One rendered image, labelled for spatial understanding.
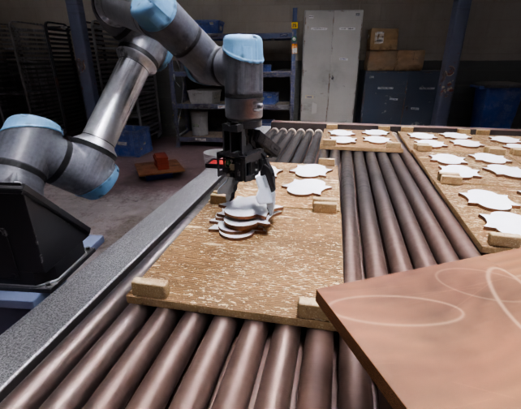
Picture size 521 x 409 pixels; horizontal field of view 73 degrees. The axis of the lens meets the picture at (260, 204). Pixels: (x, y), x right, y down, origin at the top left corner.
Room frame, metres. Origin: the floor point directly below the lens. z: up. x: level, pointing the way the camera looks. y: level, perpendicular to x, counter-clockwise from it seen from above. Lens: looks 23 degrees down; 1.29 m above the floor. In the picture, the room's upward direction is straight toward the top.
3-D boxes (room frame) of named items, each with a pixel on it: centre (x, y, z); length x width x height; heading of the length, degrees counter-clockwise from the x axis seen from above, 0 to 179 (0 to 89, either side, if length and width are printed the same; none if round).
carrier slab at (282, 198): (1.05, -0.07, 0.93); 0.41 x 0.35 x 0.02; 169
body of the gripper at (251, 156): (0.71, 0.04, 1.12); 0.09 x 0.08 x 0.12; 148
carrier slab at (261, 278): (0.64, 0.01, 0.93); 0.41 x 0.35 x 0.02; 169
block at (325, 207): (0.80, -0.16, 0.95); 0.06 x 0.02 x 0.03; 79
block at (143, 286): (0.47, 0.18, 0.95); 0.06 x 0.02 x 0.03; 79
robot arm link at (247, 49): (0.72, 0.03, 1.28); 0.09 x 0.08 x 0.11; 44
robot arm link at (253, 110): (0.72, 0.03, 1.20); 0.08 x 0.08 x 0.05
